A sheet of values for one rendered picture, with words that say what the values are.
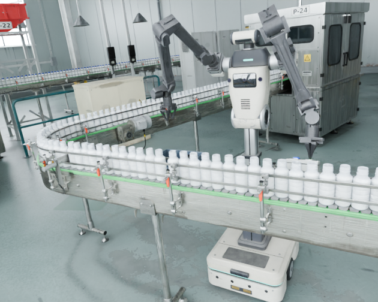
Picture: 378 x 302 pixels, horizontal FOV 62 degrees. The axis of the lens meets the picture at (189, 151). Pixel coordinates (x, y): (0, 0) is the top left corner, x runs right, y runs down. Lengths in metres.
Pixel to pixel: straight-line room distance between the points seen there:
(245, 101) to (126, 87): 3.98
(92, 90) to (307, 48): 3.35
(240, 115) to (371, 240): 1.00
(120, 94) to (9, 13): 3.30
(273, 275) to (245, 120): 0.98
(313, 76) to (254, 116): 3.07
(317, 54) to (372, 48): 8.43
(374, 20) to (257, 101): 11.46
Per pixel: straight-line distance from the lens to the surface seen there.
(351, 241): 1.42
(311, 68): 4.96
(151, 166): 1.66
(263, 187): 1.31
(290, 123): 5.26
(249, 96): 1.93
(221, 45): 8.10
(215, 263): 2.27
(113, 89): 5.61
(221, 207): 1.50
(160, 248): 1.92
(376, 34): 13.25
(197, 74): 7.48
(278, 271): 2.19
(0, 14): 7.95
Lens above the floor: 1.66
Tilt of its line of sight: 19 degrees down
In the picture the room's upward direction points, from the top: 6 degrees counter-clockwise
